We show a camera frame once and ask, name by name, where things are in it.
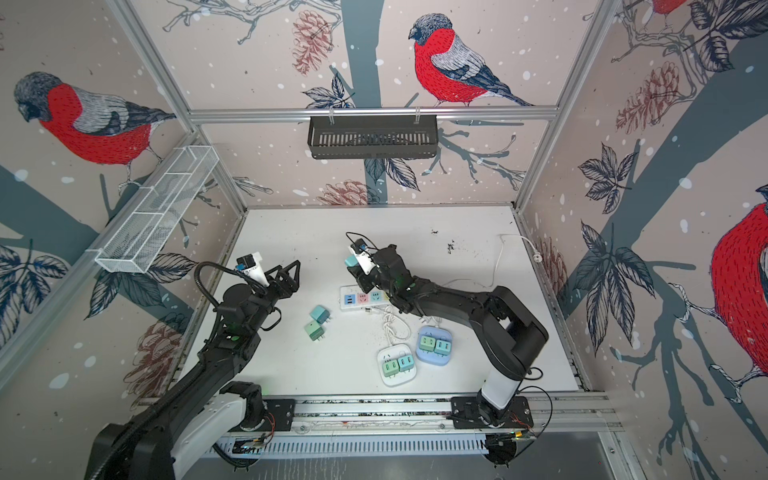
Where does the white square socket cube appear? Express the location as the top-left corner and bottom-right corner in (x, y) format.
(376, 343), (418, 387)

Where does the green plug adapter low cluster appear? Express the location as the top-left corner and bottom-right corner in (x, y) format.
(304, 320), (325, 341)

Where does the black wire basket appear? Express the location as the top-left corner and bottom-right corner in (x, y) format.
(307, 115), (439, 160)

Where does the white multicolour power strip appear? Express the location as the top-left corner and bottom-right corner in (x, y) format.
(339, 285), (390, 311)

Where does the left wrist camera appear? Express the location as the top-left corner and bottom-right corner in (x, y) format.
(235, 252), (269, 288)

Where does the blue square socket cube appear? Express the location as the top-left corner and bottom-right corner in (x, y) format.
(416, 326), (453, 366)

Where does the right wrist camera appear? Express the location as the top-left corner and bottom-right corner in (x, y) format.
(350, 238), (375, 275)

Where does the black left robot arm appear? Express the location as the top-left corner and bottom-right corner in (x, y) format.
(85, 254), (301, 479)

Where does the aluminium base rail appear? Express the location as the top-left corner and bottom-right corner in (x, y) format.
(265, 390), (624, 435)

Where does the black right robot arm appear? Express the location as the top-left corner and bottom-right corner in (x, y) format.
(345, 238), (549, 427)

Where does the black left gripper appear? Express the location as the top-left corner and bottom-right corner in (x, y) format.
(248, 260), (299, 334)

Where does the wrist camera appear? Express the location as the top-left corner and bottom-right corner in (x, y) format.
(350, 238), (375, 275)
(235, 252), (269, 288)

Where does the teal plug adapter cluster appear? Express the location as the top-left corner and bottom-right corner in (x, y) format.
(310, 305), (330, 325)
(397, 355), (415, 372)

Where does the white cube socket cable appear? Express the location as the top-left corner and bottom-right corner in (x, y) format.
(381, 305), (413, 348)

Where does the white mesh wall shelf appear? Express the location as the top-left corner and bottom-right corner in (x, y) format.
(95, 145), (219, 273)

